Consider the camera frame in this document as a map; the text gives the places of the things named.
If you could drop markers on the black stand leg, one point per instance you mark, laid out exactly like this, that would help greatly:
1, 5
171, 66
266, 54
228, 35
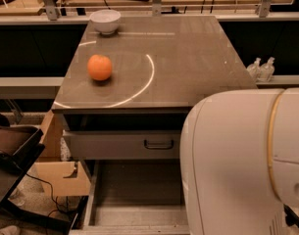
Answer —
291, 218

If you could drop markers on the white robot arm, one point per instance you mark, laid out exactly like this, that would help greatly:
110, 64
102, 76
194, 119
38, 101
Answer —
239, 159

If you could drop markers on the open grey bottom drawer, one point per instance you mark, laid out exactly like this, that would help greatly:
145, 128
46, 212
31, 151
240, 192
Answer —
134, 197

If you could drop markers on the grey drawer cabinet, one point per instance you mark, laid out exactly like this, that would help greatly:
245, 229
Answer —
162, 67

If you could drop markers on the right clear plastic bottle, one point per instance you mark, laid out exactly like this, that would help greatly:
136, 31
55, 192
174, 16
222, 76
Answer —
266, 70

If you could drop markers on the white ceramic bowl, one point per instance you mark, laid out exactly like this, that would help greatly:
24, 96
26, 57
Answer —
105, 21

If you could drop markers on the clear plastic bottle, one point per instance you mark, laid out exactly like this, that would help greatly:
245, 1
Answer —
266, 70
253, 69

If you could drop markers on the left clear plastic bottle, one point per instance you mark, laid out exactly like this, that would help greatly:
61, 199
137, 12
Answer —
253, 69

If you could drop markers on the cardboard box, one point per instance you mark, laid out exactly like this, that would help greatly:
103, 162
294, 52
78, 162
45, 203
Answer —
62, 176

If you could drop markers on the orange fruit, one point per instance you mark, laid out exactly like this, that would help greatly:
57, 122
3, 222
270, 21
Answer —
99, 67

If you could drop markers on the closed grey middle drawer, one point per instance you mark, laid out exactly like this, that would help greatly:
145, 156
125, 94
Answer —
123, 145

